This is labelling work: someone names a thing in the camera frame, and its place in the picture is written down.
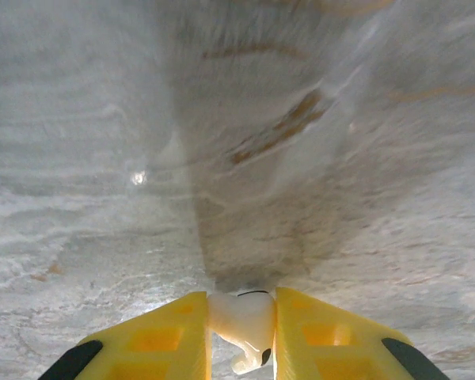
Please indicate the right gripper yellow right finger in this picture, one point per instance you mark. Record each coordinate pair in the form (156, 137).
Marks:
(324, 340)

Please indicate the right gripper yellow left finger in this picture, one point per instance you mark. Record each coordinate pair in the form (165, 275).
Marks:
(162, 340)

